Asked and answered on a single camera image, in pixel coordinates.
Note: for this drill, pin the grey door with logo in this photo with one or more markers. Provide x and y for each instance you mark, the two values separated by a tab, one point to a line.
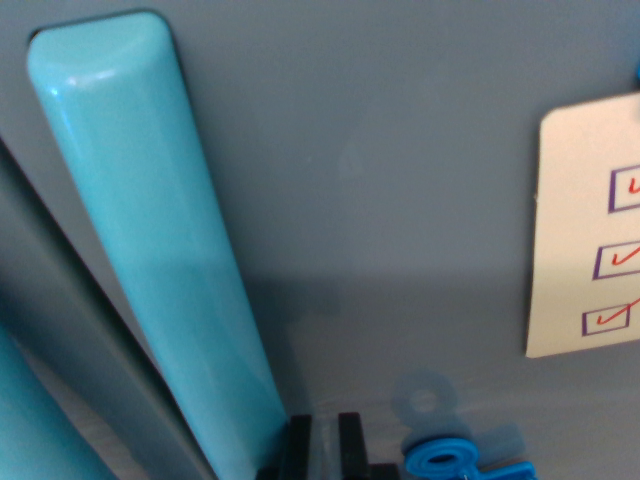
375	175

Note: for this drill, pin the grey door with dispenser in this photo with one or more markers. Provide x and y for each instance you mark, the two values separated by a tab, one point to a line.
65	310

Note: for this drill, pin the cream checklist note card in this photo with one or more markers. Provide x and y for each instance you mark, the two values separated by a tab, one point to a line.
565	200

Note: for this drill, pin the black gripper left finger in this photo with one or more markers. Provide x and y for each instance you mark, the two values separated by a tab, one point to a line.
299	445

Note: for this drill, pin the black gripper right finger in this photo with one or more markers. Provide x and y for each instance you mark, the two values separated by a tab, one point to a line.
351	445

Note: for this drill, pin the blue clip holding note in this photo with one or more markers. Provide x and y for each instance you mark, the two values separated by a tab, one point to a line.
637	71

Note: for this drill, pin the blue clip without note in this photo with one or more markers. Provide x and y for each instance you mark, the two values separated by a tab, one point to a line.
425	460

